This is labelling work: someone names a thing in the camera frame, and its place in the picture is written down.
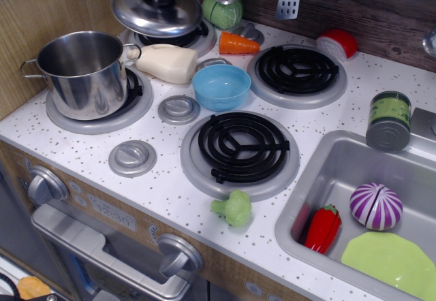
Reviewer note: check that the stainless steel pot lid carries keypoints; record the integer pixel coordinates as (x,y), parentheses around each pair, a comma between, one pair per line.
(146,17)

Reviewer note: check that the back left black burner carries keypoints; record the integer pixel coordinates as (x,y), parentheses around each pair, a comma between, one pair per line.
(202,39)

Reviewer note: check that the black burner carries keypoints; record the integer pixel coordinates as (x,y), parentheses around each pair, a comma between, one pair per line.
(296,77)
(202,39)
(239,150)
(137,105)

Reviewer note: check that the green toy cabbage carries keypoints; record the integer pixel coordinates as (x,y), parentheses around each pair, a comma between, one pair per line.
(222,16)

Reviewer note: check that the cream plastic bottle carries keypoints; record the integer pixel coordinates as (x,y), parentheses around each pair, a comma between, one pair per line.
(167,62)

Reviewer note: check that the orange toy carrot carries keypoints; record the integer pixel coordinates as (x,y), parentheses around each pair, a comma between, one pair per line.
(231,43)

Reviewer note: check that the grey stove knob middle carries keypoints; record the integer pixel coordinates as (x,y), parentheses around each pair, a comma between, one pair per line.
(212,61)

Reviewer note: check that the grey stove knob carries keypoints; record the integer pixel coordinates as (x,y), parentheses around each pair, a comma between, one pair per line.
(212,61)
(179,110)
(132,158)
(250,32)

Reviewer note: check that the grey stove knob back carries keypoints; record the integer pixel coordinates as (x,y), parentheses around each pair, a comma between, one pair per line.
(250,32)

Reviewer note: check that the front left black burner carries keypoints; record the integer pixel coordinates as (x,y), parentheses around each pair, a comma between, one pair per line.
(137,105)

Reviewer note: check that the light blue plastic bowl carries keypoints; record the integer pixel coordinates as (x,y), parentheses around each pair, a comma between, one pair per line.
(221,87)

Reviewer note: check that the grey stove knob centre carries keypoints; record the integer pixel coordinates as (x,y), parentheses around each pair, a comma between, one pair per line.
(179,110)

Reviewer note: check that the hanging metal spatula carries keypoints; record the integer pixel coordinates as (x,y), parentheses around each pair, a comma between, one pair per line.
(287,9)

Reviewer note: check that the back right black burner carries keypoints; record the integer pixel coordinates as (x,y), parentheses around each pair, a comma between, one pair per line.
(296,77)

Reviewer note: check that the grey stove knob front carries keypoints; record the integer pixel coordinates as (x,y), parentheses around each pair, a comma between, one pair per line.
(132,158)

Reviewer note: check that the front right black burner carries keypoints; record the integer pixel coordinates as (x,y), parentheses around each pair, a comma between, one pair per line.
(239,150)

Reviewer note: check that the left silver oven dial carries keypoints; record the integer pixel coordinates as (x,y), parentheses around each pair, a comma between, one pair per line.
(45,186)

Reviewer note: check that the silver oven dial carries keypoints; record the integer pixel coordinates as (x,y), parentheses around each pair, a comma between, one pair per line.
(45,186)
(178,255)

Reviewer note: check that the green toy broccoli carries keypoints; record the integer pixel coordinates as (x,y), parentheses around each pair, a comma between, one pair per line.
(236,209)

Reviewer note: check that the silver toy sink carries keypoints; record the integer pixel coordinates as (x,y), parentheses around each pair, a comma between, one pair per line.
(341,163)

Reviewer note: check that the right silver oven dial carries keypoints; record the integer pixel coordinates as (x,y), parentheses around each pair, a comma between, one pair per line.
(178,255)

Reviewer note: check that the green label toy can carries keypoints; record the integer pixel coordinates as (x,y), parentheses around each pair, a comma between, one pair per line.
(389,123)

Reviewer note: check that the silver faucet part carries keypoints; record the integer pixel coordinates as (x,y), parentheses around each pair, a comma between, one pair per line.
(428,42)

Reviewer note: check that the red toy pepper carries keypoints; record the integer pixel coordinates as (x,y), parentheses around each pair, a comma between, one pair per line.
(323,229)

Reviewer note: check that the purple striped toy onion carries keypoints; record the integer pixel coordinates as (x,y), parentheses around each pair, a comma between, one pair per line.
(376,206)

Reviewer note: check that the orange object bottom left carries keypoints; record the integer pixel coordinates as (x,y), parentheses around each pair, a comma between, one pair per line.
(30,287)

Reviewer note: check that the light green plate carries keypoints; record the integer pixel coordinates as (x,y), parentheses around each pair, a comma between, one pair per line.
(393,260)

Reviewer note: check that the silver oven door handle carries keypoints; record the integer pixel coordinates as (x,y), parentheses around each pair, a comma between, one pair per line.
(87,244)

